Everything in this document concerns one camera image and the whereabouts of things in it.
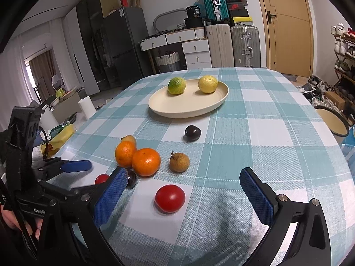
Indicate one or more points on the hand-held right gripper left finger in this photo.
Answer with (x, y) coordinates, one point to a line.
(111, 196)

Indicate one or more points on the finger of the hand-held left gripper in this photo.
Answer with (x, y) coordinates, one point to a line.
(76, 166)

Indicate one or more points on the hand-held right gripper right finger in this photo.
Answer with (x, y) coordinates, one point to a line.
(256, 196)

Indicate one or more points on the red tomato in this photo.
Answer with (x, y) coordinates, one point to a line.
(101, 179)
(169, 199)

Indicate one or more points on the dark plum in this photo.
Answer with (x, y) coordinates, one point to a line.
(131, 178)
(192, 133)

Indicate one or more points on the orange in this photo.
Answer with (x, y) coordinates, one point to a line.
(146, 162)
(124, 155)

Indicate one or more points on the small yellowish brown fruit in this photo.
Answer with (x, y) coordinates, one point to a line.
(129, 139)

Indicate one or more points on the brown round fruit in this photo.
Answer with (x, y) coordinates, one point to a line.
(179, 162)

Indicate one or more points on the cream oval plate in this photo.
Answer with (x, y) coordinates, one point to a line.
(180, 105)

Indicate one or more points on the person's left hand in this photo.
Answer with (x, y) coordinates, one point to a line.
(9, 217)

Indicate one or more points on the yellow bag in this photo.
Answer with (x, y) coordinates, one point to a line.
(59, 138)

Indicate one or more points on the paper towel roll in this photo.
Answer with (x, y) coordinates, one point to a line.
(86, 108)

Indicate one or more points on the teal checked tablecloth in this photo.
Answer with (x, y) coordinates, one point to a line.
(249, 116)

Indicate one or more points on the office chair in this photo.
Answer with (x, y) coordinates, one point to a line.
(57, 83)

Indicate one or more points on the brown curtain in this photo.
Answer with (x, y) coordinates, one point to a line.
(41, 72)

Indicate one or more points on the cream round basin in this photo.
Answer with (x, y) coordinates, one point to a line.
(330, 120)

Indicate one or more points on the pile of shoes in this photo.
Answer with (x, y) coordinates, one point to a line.
(313, 88)

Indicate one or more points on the yellow lemon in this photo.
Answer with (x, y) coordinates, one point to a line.
(208, 84)

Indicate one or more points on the brown cardboard box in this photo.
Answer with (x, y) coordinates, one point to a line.
(334, 99)

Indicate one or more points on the tall black cabinet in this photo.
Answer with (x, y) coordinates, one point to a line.
(91, 41)

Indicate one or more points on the green citrus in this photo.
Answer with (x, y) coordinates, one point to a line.
(176, 86)

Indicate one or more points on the grey refrigerator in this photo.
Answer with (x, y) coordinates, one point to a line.
(127, 47)

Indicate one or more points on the woven basket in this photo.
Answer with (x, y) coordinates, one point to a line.
(167, 62)

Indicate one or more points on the silver suitcase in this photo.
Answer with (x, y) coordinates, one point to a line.
(245, 45)

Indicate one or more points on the beige suitcase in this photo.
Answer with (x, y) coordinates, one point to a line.
(220, 45)

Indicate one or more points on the white desk with drawers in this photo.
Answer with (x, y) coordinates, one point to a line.
(194, 52)

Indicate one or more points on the shoe rack with shoes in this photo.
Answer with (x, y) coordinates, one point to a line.
(344, 55)

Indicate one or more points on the beige cardboard box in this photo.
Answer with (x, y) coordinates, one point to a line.
(108, 0)

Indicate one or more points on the oval grey mirror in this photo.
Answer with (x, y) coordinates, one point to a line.
(169, 19)

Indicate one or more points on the wooden door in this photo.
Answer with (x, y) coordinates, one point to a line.
(288, 25)

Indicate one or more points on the yellow black box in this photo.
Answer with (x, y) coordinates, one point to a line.
(242, 20)

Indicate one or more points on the red black shoe box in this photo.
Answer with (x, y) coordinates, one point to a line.
(237, 6)

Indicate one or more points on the black canister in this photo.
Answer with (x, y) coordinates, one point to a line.
(194, 12)

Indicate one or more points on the teal suitcase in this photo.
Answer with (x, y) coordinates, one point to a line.
(213, 2)

